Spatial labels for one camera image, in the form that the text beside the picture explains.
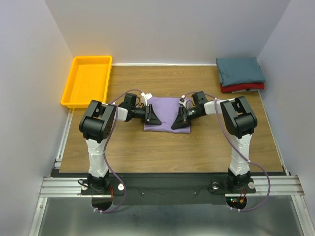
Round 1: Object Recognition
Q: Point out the purple cable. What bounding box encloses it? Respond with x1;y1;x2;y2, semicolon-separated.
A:
181;92;270;213
103;89;146;215

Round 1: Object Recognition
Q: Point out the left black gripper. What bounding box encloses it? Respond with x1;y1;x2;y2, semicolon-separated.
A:
131;103;161;124

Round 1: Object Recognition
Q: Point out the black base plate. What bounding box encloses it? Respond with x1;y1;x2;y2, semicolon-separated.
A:
78;173;256;207

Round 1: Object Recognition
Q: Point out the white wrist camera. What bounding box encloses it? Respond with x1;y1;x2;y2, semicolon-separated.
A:
140;92;153;106
179;95;188;108

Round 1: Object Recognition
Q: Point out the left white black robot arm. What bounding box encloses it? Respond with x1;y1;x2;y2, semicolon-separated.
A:
79;93;161;194

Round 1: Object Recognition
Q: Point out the aluminium frame rail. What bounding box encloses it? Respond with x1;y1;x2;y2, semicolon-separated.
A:
30;109;314;236

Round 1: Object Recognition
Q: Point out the yellow plastic bin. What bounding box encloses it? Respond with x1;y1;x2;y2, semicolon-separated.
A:
61;56;112;109

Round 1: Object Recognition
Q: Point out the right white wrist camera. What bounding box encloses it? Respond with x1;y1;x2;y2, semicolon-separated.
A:
179;95;188;108

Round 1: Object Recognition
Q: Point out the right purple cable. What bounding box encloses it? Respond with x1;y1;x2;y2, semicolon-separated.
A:
181;92;270;213

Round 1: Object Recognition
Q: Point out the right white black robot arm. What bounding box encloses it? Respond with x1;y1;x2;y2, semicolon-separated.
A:
171;91;257;192

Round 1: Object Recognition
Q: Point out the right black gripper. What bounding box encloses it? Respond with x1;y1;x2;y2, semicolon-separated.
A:
172;105;202;129

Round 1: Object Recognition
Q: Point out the folded red t shirt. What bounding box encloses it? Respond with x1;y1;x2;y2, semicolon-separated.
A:
220;82;265;93

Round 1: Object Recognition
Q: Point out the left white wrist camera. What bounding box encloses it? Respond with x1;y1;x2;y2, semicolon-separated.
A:
140;92;153;106

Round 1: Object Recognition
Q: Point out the purple t shirt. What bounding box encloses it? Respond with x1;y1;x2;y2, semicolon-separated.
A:
144;97;190;134

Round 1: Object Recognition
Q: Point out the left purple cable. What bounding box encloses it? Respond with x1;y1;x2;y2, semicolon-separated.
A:
103;89;146;215

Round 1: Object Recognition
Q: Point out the folded teal t shirt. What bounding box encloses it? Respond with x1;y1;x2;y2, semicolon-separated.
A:
216;57;265;87

